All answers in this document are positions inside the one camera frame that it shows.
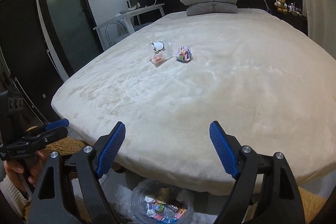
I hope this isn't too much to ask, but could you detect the person's left hand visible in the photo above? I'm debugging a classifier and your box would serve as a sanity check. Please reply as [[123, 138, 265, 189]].
[[3, 151, 46, 192]]

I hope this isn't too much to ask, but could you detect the white desk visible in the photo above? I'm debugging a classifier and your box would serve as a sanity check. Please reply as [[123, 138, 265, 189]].
[[93, 3, 165, 51]]

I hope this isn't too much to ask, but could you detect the black wardrobe panel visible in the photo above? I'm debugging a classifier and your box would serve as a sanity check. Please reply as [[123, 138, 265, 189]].
[[1, 0, 63, 122]]

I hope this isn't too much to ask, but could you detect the dark glass door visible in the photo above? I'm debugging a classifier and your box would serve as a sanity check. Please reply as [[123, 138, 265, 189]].
[[38, 0, 103, 76]]

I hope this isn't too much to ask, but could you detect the clear trash bag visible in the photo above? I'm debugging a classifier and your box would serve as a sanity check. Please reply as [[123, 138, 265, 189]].
[[129, 178, 194, 223]]

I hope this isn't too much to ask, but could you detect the brown teddy bear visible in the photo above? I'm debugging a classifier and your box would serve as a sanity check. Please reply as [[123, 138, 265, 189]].
[[274, 0, 288, 13]]

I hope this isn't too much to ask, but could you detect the lower grey pillow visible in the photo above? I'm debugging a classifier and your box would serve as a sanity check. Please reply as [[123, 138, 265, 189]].
[[186, 2, 238, 16]]

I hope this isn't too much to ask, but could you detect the purple colourful snack wrapper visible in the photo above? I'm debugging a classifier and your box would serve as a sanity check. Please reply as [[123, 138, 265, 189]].
[[175, 46, 193, 63]]

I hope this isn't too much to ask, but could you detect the beige plush bed blanket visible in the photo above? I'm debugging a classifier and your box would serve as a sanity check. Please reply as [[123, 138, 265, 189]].
[[51, 9, 335, 196]]

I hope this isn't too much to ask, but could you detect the white wire chair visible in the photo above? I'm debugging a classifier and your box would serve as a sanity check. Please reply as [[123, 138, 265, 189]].
[[104, 20, 130, 47]]

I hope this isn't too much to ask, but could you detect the clear plastic printed cup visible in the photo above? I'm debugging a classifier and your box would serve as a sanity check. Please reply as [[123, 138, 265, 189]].
[[148, 41, 174, 67]]

